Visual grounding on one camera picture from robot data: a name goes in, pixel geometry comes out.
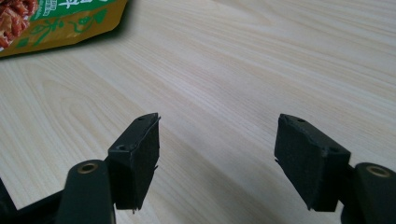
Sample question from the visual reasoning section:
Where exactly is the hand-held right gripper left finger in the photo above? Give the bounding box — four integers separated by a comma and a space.
106, 112, 162, 215

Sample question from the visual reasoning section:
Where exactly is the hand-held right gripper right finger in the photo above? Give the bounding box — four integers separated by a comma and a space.
274, 113, 352, 213

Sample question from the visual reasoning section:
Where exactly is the yellow green snack pouch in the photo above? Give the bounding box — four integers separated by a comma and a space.
0, 0, 129, 59

